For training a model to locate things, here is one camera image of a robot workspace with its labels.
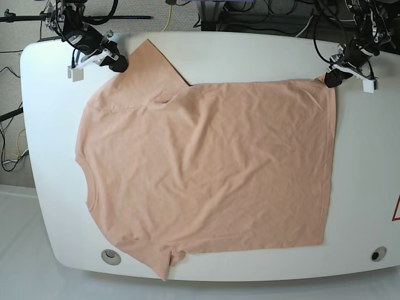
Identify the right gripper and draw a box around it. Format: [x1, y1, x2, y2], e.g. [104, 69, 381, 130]
[69, 26, 128, 73]

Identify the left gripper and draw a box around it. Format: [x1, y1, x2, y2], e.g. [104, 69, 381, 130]
[324, 41, 380, 88]

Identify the peach pink T-shirt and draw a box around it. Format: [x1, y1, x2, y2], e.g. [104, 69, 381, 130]
[75, 41, 336, 279]

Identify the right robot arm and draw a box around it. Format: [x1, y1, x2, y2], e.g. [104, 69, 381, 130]
[45, 1, 128, 73]

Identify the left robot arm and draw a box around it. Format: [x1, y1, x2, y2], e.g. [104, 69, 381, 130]
[312, 1, 396, 93]

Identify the red triangle sticker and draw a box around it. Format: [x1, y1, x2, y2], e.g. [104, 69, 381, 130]
[392, 196, 400, 221]

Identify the right black table grommet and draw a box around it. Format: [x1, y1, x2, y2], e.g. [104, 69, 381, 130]
[371, 246, 388, 262]

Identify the left grey table grommet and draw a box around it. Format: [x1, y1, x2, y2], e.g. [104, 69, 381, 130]
[101, 249, 121, 266]

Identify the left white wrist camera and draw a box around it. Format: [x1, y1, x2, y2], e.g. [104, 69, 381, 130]
[362, 78, 378, 94]

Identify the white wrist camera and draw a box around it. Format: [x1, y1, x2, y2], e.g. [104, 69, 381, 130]
[362, 78, 378, 94]
[67, 66, 84, 82]

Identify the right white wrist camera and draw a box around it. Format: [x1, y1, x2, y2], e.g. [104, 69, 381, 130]
[67, 66, 84, 82]

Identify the white cable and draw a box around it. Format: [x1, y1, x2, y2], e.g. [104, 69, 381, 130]
[295, 14, 314, 38]

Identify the yellow cable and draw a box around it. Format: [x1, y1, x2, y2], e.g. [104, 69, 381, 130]
[162, 4, 174, 32]

